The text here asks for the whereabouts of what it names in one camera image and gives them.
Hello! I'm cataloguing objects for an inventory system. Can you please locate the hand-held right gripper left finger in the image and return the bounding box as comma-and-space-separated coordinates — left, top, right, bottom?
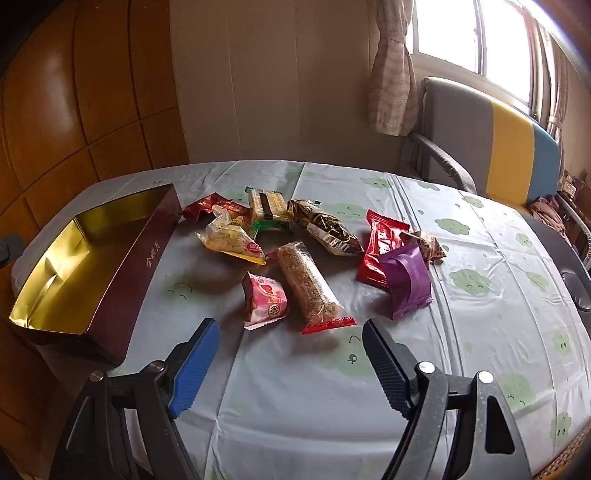
48, 318, 221, 480

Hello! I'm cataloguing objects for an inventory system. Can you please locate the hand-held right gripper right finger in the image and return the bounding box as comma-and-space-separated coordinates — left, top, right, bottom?
361, 318, 534, 480

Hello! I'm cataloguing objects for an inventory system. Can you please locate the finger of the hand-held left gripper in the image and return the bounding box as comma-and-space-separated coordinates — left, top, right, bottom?
0, 234, 24, 269

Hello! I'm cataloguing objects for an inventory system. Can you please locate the purple snack packet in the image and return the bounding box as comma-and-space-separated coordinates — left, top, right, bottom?
379, 242, 434, 320

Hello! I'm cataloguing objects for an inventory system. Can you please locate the pink snack packet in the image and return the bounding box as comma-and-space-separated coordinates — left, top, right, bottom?
241, 271, 289, 332

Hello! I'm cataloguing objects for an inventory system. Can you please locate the maroon box with gold interior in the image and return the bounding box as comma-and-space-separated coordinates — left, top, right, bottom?
8, 184, 182, 367

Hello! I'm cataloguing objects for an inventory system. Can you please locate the clear grain bar packet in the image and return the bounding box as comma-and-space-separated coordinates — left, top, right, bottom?
277, 241, 358, 335

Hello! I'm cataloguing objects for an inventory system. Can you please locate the bright red snack packet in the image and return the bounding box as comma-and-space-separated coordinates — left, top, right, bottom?
355, 209, 411, 291

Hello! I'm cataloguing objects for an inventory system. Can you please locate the small brown floral packet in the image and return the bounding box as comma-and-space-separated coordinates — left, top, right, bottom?
399, 229, 448, 265

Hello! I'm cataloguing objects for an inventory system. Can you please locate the clear yellow snack packet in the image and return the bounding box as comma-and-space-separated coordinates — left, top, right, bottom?
195, 205, 267, 266

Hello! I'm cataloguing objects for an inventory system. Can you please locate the brown snack packet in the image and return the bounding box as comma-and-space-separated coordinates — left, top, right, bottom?
286, 198, 365, 256

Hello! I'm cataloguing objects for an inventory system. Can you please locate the dark red snack packet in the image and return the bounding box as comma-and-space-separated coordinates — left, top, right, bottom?
181, 193, 252, 222

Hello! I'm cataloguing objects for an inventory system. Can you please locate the green-edged cracker packet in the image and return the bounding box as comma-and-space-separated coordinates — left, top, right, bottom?
245, 186, 294, 232

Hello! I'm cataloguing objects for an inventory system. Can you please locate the pink cloth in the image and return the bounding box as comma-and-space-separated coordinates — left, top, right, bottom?
529, 194, 573, 241

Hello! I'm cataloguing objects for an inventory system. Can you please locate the grey metal chair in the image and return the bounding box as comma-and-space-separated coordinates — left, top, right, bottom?
554, 191, 591, 278

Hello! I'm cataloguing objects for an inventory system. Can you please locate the grey yellow blue chair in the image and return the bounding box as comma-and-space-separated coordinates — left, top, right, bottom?
402, 76, 568, 208

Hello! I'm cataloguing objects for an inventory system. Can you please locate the beige striped curtain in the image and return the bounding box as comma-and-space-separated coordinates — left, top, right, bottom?
368, 0, 423, 137
547, 32, 572, 144

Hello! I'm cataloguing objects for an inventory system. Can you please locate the window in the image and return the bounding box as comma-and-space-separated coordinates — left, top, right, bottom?
411, 0, 555, 116

